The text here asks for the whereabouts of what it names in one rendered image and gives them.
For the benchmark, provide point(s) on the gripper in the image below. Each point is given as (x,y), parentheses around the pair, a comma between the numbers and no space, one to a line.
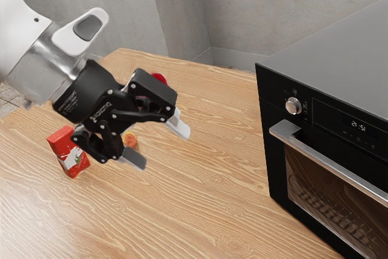
(86,92)

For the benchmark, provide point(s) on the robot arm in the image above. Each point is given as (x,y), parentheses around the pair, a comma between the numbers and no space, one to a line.
(27,59)

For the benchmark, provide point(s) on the orange yellow fruit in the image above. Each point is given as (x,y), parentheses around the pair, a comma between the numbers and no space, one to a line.
(131,139)

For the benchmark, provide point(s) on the red round fruit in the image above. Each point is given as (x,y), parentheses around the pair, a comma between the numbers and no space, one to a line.
(159,78)

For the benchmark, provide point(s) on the red juice carton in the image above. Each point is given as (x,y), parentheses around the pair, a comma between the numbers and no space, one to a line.
(65,151)

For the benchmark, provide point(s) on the black oven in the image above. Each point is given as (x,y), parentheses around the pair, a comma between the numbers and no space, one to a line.
(327,137)

